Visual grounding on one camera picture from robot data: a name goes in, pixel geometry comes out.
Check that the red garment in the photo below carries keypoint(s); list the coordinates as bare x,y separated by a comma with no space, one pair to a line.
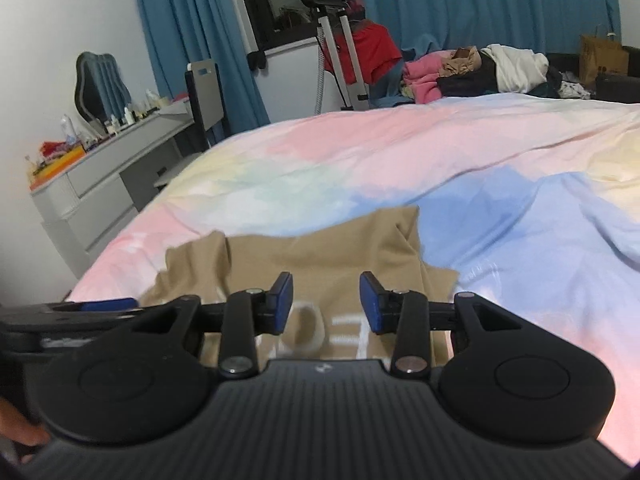
377,50

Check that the black garment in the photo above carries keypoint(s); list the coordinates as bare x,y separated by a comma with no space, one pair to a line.
465,85

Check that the grey chair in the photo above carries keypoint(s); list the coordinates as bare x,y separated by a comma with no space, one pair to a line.
207,95

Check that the pastel tie-dye bedsheet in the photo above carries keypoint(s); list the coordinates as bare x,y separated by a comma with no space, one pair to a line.
500,200

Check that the black padded furniture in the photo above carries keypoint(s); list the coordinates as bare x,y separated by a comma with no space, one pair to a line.
617,87

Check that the wavy framed mirror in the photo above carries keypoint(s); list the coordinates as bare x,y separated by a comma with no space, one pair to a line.
100,85

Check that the brown paper bag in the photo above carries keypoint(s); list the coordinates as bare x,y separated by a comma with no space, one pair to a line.
602,57

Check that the crumpled tan garment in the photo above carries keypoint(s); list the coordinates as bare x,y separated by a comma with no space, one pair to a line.
462,62

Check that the garment steamer stand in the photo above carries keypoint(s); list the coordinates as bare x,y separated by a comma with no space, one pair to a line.
330,35

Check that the pink clothes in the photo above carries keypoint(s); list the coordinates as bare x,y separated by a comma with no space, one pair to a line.
422,77

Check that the group of cosmetic bottles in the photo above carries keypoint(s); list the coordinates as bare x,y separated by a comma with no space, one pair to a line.
125,117

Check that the person's left hand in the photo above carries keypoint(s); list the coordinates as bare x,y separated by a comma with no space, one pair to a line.
20,430

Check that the dark green garment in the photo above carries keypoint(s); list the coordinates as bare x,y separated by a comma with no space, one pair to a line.
547,82

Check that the tan shirt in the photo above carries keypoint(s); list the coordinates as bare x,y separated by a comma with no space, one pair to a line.
320,255

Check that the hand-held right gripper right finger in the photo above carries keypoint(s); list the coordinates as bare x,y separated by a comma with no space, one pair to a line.
370,305

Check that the white garment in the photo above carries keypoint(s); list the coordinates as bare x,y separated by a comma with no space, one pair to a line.
515,67

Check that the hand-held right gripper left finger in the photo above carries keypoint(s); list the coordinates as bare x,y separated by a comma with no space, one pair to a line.
282,305

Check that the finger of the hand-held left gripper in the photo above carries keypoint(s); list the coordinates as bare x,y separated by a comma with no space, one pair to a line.
107,305

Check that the white cabinet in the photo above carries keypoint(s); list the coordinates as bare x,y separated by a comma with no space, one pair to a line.
290,80

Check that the patterned white cloth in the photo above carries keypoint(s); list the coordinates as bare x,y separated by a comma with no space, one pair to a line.
575,90

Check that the dark window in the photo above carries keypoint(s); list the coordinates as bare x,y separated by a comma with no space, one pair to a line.
285,0

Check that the grey dresser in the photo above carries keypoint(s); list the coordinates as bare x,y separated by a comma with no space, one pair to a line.
115,180

